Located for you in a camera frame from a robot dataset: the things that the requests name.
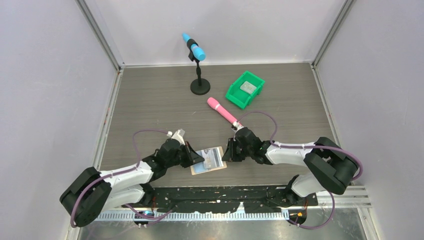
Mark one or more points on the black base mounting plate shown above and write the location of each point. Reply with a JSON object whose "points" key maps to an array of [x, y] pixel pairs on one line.
{"points": [[221, 199]]}

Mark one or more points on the green plastic bin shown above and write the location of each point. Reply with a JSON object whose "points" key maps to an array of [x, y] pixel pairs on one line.
{"points": [[242, 92]]}

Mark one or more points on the blue credit card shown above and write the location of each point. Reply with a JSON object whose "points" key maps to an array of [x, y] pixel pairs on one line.
{"points": [[248, 87]]}

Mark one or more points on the pink toy microphone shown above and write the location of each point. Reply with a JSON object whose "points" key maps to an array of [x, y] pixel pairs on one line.
{"points": [[214, 104]]}

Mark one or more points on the beige card holder wallet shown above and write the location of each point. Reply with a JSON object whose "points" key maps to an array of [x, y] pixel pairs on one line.
{"points": [[196, 169]]}

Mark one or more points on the blue toy microphone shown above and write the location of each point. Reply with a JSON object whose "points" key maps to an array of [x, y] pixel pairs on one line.
{"points": [[196, 53]]}

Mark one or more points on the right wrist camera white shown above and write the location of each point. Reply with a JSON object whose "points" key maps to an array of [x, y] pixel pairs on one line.
{"points": [[236, 126]]}

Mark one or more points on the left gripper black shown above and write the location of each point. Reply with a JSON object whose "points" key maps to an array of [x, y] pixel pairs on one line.
{"points": [[192, 157]]}

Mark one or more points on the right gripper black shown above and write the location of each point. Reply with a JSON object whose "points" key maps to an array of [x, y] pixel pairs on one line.
{"points": [[230, 155]]}

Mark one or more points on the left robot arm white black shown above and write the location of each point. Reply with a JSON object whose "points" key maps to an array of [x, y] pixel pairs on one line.
{"points": [[94, 192]]}

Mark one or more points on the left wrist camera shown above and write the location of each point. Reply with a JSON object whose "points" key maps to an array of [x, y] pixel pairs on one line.
{"points": [[177, 135]]}

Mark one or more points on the white VIP card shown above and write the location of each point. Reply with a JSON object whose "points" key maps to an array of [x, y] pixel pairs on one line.
{"points": [[212, 158]]}

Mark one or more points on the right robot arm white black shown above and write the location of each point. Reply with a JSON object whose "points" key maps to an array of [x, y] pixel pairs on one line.
{"points": [[330, 168]]}

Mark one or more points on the black microphone stand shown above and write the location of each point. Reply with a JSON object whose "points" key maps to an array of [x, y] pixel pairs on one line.
{"points": [[199, 86]]}

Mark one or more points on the aluminium front rail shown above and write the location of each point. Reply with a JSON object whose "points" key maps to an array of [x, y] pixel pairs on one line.
{"points": [[239, 215]]}

